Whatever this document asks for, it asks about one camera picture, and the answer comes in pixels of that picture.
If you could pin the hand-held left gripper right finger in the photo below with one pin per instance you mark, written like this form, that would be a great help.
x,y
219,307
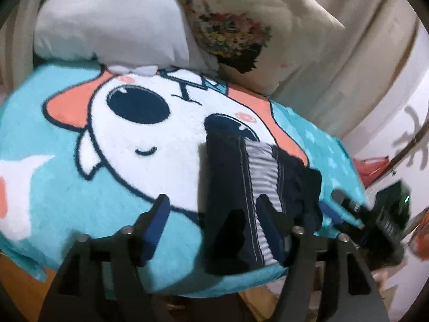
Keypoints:
x,y
268,229

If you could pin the turquoise cartoon printed blanket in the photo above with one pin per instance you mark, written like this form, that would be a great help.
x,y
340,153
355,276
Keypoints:
x,y
100,187

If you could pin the beige curtain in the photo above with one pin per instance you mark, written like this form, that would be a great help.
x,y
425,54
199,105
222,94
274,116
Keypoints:
x,y
355,70

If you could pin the red plastic object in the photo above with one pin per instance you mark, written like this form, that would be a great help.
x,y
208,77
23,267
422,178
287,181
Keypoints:
x,y
370,169

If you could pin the white pillow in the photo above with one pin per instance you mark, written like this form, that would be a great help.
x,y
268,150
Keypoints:
x,y
110,23

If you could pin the floral printed cushion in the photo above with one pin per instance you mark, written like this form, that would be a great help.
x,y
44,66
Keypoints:
x,y
254,23

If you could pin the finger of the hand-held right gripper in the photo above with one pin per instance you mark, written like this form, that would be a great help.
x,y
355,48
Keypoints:
x,y
331,215
348,202

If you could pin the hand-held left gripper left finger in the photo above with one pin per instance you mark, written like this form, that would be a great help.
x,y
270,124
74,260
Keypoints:
x,y
157,223

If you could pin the orange object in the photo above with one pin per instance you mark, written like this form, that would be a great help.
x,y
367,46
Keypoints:
x,y
421,236

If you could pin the dark navy pants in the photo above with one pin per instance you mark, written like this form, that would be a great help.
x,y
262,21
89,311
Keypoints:
x,y
231,187

